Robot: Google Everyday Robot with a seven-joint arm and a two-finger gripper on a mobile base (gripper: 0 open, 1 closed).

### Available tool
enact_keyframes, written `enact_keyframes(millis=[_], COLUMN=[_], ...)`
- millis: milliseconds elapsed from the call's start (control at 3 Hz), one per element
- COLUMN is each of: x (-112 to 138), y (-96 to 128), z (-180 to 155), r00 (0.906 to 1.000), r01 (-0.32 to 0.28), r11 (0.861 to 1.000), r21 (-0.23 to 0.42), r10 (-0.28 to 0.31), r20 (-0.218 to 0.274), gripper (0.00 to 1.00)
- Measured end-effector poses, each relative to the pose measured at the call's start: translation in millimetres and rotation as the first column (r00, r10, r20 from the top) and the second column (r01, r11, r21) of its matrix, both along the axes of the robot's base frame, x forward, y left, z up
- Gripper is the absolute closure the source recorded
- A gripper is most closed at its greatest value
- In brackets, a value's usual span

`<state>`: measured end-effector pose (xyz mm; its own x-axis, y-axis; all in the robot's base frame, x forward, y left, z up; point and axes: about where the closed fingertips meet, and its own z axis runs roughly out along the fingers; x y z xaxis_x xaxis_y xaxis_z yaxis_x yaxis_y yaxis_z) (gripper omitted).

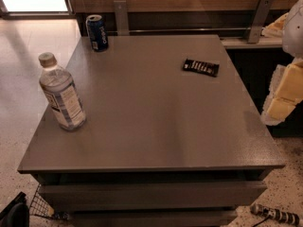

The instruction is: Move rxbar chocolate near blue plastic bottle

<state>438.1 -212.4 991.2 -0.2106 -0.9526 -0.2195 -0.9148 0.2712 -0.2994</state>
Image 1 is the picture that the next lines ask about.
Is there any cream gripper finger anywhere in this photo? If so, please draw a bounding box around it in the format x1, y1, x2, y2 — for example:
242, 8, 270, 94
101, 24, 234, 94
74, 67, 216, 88
260, 63, 303, 126
261, 13, 288, 38

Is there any black rxbar chocolate bar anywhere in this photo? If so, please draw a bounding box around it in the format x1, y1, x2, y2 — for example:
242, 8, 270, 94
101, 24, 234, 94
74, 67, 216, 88
183, 59, 220, 77

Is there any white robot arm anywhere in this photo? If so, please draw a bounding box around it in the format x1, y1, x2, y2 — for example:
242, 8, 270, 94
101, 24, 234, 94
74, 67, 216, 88
260, 0, 303, 126

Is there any clear plastic water bottle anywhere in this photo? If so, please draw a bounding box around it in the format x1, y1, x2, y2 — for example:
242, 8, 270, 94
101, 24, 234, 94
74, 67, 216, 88
39, 52, 86, 131

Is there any black and white striped tool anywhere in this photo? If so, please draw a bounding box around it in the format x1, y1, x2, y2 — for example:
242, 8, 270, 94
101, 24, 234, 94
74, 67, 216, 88
250, 204, 303, 227

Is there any grey drawer cabinet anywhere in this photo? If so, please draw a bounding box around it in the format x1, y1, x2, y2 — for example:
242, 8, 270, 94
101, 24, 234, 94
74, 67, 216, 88
19, 35, 284, 227

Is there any blue pepsi can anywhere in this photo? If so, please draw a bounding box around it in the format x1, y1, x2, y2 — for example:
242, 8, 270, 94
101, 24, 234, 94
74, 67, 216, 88
86, 14, 109, 52

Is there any black object on floor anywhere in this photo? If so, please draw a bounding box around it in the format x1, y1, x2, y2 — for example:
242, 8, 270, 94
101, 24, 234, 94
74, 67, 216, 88
0, 192, 29, 227

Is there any right metal wall bracket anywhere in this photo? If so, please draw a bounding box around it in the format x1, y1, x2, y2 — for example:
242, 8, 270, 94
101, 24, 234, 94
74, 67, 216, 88
244, 0, 274, 44

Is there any metal wall bracket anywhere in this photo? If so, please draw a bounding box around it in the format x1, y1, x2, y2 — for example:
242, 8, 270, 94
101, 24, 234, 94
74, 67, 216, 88
114, 0, 130, 36
244, 0, 274, 44

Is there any left metal wall bracket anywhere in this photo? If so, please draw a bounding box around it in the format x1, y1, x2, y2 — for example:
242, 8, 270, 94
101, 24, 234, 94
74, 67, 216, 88
114, 0, 130, 36

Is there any black wire mesh basket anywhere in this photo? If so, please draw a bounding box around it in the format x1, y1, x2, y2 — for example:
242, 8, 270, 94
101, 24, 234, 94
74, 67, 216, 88
29, 185, 54, 219

